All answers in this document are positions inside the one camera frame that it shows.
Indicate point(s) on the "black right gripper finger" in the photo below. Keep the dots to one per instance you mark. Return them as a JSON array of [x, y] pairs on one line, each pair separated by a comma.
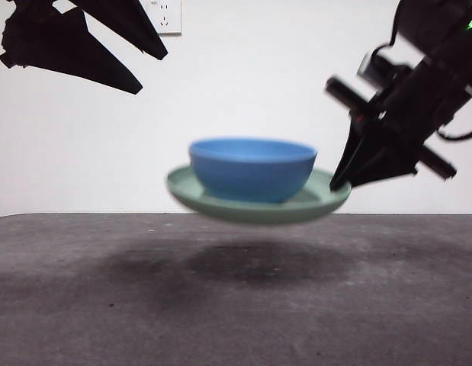
[[388, 164], [350, 156]]

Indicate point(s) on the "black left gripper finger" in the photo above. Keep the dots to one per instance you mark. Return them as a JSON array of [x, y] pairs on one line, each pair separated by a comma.
[[79, 57], [129, 23]]

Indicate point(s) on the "blue ribbed bowl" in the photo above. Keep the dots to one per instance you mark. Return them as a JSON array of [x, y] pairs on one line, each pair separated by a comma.
[[251, 171]]

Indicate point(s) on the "pale green plate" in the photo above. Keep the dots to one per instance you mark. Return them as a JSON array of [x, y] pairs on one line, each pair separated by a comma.
[[258, 215]]

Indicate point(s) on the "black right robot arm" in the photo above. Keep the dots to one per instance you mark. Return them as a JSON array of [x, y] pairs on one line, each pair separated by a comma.
[[430, 23]]

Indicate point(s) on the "white wall socket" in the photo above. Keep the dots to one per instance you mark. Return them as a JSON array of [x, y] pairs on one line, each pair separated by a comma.
[[171, 19]]

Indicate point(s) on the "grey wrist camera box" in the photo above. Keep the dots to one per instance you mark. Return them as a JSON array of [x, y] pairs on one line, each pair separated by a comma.
[[380, 68]]

